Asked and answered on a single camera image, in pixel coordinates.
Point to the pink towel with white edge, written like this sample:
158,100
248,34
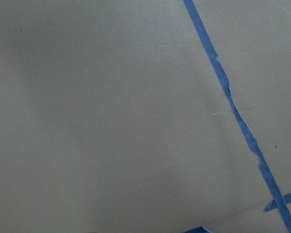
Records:
200,229

